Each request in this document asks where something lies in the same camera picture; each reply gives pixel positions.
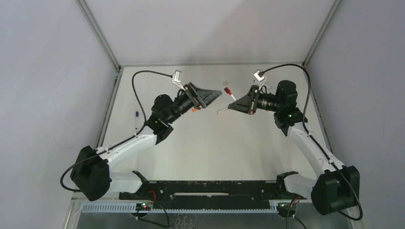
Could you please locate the blue cap pen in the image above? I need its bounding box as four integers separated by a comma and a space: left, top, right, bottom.
135, 111, 139, 130

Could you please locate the white pen red tip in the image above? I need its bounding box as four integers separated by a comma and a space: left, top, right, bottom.
224, 87, 237, 101

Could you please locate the camera cable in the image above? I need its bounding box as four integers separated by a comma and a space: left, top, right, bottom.
60, 70, 174, 192
262, 63, 363, 221

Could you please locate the controller board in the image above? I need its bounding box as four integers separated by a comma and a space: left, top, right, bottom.
277, 203, 297, 218
135, 202, 153, 212

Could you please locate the right controller board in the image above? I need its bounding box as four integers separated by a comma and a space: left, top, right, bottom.
277, 203, 297, 218

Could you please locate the left camera cable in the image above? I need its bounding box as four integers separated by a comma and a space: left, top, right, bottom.
60, 70, 174, 192

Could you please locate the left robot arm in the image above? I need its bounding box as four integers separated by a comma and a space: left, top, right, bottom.
70, 83, 222, 201

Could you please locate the left controller board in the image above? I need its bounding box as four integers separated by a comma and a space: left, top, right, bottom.
135, 202, 153, 212

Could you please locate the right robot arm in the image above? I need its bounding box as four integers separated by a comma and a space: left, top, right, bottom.
227, 80, 360, 215

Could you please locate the right camera cable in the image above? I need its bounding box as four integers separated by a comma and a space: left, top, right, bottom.
262, 63, 363, 221

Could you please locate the white cable duct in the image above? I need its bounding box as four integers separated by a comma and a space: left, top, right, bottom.
81, 202, 277, 213

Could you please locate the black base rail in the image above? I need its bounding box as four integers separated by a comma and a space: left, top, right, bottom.
118, 180, 297, 209

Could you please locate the red pen cap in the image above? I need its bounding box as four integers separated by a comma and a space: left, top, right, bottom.
224, 87, 232, 95

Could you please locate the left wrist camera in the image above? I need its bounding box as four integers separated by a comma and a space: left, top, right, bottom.
172, 70, 181, 85

